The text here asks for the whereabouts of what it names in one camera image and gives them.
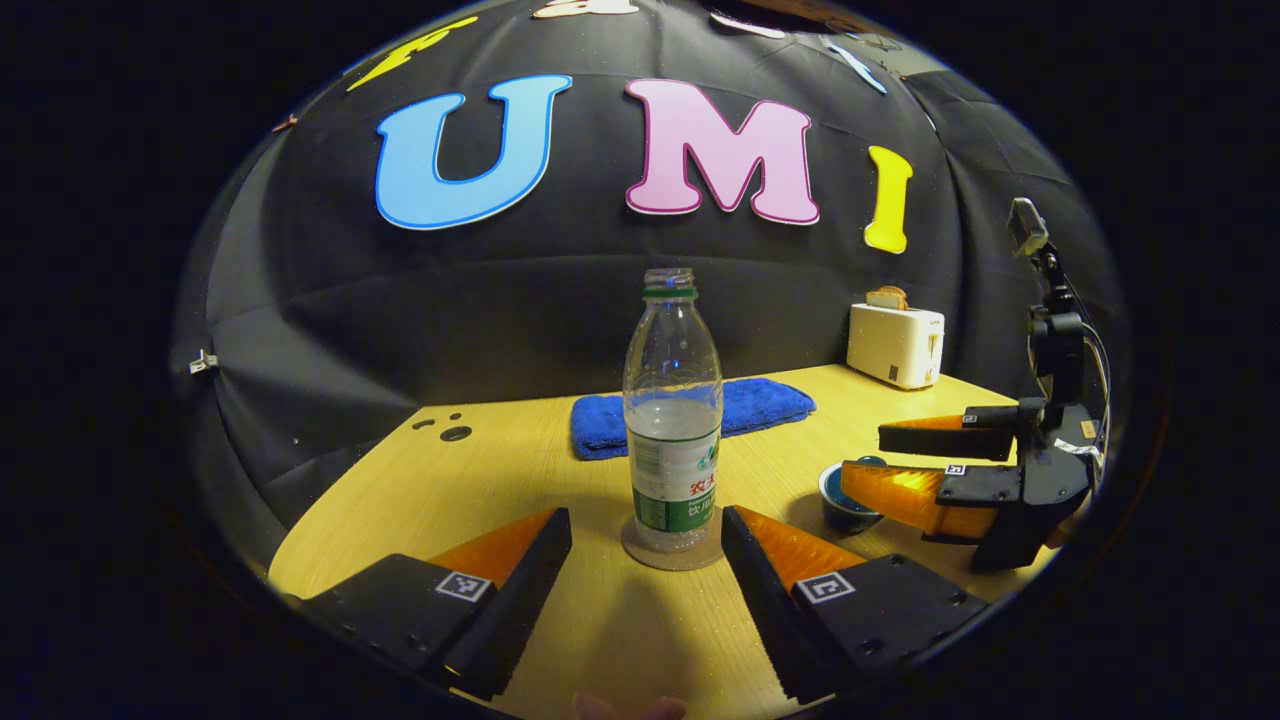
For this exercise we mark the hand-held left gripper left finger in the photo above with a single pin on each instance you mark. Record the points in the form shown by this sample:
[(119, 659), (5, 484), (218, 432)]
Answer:
[(520, 610)]

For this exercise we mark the black backdrop cloth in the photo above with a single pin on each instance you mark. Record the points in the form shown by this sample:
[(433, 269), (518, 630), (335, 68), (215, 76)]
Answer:
[(560, 290)]

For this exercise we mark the silver cloth clip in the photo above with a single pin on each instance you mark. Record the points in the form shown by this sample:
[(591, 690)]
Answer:
[(204, 362)]

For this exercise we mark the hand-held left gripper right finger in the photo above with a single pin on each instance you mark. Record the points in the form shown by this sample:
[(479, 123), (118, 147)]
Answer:
[(775, 620)]

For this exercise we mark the white toaster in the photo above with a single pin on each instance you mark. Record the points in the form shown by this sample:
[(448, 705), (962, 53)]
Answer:
[(895, 348)]

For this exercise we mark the clear plastic water bottle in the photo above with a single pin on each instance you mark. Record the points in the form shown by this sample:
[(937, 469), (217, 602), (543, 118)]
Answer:
[(672, 440)]

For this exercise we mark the round brown coaster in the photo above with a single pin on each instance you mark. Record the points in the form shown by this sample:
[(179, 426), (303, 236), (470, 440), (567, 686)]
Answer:
[(640, 558)]

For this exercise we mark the toast slice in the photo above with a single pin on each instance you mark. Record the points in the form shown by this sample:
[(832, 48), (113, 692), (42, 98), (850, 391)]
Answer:
[(887, 298)]

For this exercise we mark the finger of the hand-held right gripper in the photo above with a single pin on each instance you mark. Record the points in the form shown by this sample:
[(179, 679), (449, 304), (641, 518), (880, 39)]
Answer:
[(900, 495), (940, 442)]

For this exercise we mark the brown cloth clip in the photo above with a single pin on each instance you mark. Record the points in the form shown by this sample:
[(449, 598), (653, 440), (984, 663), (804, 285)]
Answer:
[(286, 123)]

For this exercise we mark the blue ceramic teacup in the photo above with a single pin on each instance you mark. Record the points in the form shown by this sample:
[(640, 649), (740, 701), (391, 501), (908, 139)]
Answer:
[(845, 512)]

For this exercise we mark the blue folded towel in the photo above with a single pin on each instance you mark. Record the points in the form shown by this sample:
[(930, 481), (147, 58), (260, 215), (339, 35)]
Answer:
[(760, 405)]

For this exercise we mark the teal teacup lid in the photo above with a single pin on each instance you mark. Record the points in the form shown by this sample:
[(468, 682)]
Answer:
[(868, 462)]

